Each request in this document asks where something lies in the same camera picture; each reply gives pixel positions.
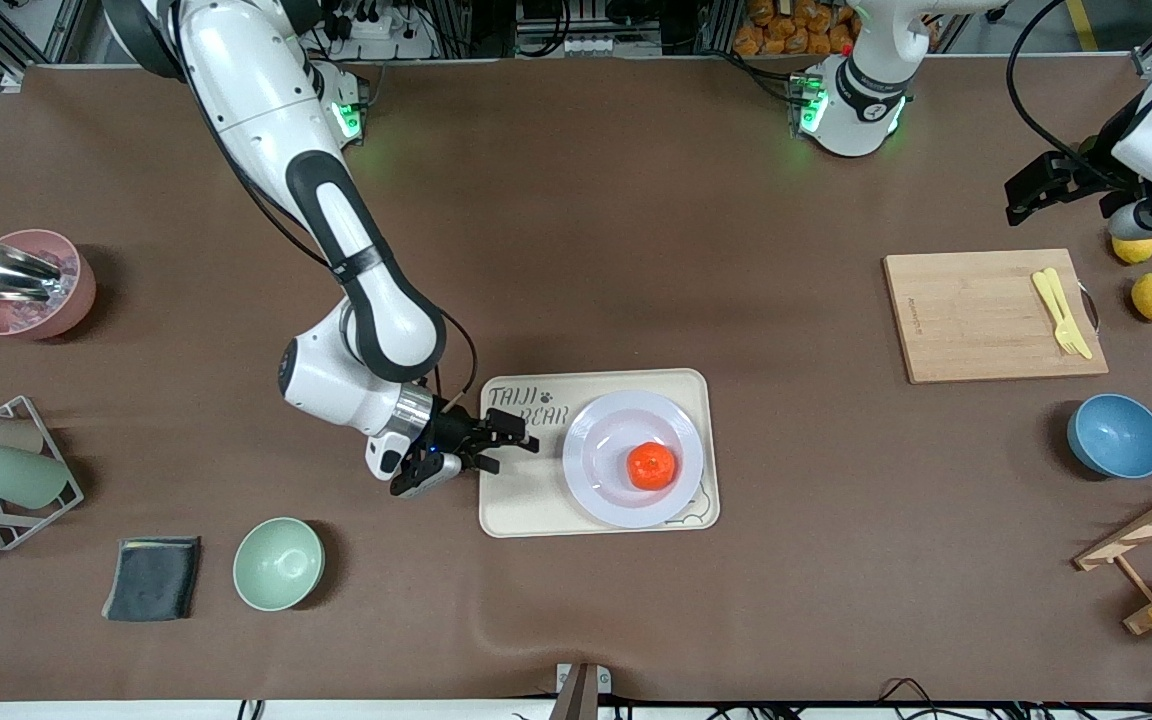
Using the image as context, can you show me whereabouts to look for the white round plate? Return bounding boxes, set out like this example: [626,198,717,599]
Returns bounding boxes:
[562,390,705,530]

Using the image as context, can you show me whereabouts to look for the orange fruit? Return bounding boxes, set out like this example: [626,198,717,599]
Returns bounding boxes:
[627,441,679,492]

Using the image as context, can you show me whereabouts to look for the cream tray with bear print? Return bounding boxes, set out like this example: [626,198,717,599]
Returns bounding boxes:
[479,368,721,539]

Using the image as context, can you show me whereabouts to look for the yellow plastic fork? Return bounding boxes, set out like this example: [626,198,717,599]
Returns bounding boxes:
[1032,270,1079,357]

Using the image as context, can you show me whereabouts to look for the wooden cutting board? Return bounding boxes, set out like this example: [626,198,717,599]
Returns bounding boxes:
[883,249,1110,385]

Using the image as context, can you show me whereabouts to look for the yellow plastic knife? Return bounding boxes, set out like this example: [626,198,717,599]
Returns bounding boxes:
[1044,267,1094,361]

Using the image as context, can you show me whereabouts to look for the pale green bowl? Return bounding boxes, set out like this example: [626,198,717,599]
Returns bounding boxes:
[232,517,325,612]

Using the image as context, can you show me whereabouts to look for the blue bowl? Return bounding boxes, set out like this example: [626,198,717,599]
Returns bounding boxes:
[1067,393,1152,480]

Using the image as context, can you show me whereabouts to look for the pile of oranges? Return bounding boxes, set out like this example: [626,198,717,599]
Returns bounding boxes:
[733,0,859,58]

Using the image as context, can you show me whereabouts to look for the dark grey folded cloth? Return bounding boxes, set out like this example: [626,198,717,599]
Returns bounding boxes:
[101,537,202,623]

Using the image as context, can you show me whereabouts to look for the wooden peg rack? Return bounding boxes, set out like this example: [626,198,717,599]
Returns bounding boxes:
[1073,470,1152,636]

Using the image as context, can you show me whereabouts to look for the white power strip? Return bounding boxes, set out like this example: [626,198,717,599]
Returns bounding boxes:
[324,5,437,59]

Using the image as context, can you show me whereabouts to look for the pink bowl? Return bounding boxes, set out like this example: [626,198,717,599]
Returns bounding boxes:
[0,229,97,341]

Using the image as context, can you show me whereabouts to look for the pale green cup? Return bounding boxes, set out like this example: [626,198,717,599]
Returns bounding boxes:
[0,444,70,509]

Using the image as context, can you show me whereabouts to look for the metal scoop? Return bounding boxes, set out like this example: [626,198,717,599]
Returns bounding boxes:
[0,241,73,304]

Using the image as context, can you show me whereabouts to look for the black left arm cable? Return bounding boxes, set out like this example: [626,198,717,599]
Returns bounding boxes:
[1006,0,1137,179]

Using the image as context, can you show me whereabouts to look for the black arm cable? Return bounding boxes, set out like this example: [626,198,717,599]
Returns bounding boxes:
[1006,0,1137,179]
[416,308,480,413]

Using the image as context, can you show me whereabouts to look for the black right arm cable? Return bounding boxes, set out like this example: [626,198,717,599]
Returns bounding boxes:
[416,308,480,413]

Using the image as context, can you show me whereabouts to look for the grey metal table bracket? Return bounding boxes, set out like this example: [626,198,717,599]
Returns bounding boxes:
[548,662,613,720]

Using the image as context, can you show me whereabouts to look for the grey wire cup rack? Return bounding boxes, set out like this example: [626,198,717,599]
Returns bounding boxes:
[0,395,85,552]

